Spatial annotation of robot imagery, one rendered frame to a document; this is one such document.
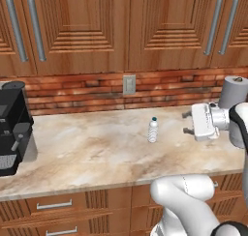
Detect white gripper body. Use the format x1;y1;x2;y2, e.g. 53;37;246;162
191;103;221;142

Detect clear plastic water bottle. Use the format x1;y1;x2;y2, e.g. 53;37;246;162
147;116;160;144

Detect grey paper towel roll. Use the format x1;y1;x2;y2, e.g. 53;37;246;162
217;74;248;110

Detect black coffee machine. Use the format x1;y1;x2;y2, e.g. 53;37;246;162
0;80;39;178

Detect grey wall outlet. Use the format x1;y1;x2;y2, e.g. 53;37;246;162
122;74;138;97

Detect wooden wall cupboard door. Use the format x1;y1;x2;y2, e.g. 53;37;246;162
128;0;230;73
18;0;132;76
210;0;248;69
0;0;38;78

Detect grey bar cupboard handle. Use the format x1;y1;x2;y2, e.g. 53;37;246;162
4;0;29;63
202;0;225;57
25;0;47;63
217;0;241;56

